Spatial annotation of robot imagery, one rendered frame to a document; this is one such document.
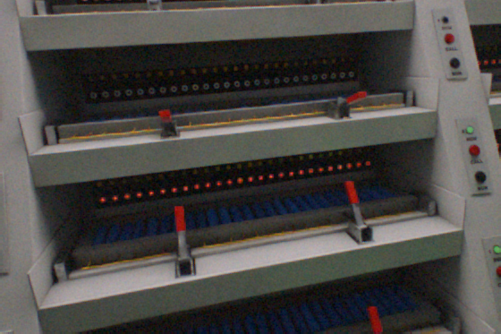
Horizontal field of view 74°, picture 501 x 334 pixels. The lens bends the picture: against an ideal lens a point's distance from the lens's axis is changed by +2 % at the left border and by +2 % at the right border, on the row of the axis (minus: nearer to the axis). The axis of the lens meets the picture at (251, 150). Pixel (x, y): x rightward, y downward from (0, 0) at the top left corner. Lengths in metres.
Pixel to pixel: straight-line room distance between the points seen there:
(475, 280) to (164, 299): 0.46
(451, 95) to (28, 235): 0.65
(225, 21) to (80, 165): 0.30
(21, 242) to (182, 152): 0.23
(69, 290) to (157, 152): 0.21
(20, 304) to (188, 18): 0.44
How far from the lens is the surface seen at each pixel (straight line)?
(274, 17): 0.56
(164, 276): 0.50
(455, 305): 0.69
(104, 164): 0.49
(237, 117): 0.53
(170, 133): 0.50
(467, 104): 0.66
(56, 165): 0.51
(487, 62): 0.96
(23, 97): 0.54
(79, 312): 0.51
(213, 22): 0.54
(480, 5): 0.76
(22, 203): 0.51
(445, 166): 0.63
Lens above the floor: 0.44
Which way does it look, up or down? 7 degrees up
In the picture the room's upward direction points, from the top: 8 degrees counter-clockwise
